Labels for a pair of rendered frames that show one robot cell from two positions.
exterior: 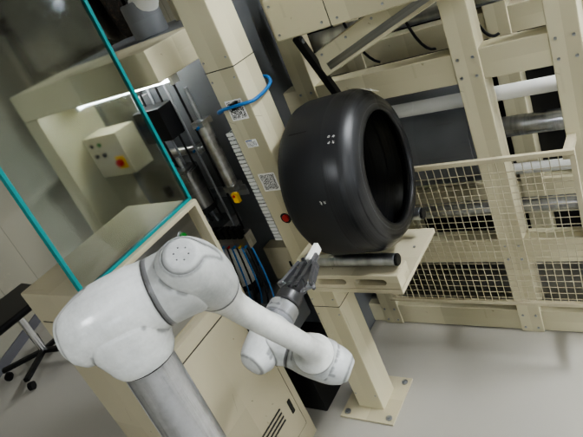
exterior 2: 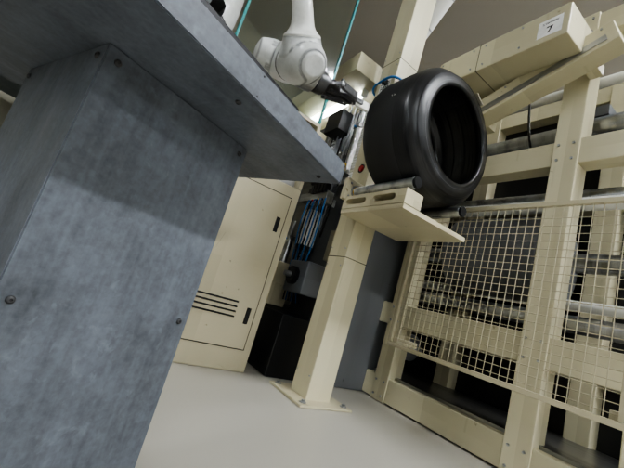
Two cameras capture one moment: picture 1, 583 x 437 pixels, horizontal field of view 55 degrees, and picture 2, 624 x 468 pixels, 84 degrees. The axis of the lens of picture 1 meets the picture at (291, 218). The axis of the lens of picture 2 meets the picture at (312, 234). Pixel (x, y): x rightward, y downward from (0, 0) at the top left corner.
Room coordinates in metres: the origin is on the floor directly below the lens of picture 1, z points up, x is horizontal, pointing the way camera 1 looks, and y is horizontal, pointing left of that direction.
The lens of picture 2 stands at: (0.40, -0.35, 0.39)
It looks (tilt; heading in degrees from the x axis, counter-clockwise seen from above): 11 degrees up; 18
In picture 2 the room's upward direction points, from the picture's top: 17 degrees clockwise
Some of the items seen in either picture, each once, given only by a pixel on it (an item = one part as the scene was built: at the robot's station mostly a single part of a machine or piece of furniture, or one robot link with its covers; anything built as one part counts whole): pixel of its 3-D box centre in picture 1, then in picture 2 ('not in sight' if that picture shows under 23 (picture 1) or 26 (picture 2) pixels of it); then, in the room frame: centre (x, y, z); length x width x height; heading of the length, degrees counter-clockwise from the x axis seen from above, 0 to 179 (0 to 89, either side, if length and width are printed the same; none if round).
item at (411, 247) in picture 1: (375, 258); (399, 224); (1.83, -0.23, 0.80); 0.37 x 0.36 x 0.02; 139
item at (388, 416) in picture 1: (376, 396); (309, 395); (1.98, -0.02, 0.01); 0.27 x 0.27 x 0.02; 49
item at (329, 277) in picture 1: (357, 274); (378, 202); (1.72, -0.14, 0.83); 0.36 x 0.09 x 0.06; 49
